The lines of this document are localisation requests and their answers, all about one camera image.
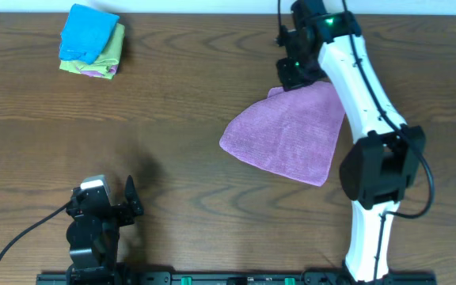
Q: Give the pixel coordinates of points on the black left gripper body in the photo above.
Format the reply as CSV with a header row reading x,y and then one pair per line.
x,y
125,217

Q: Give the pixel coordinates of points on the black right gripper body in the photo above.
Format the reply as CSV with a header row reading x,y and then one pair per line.
x,y
298,71

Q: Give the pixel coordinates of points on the purple microfiber cloth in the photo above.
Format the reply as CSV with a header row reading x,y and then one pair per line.
x,y
290,133

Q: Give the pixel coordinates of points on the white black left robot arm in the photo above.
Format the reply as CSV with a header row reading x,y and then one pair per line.
x,y
95,232

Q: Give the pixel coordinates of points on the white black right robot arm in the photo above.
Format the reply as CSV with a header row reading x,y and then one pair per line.
x,y
384,174

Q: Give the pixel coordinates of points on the pink folded cloth in stack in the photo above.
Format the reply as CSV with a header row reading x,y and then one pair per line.
x,y
104,73

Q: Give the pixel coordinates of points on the green folded cloth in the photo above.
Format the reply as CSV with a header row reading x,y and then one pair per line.
x,y
108,57

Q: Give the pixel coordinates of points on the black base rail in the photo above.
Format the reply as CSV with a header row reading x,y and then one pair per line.
x,y
236,278

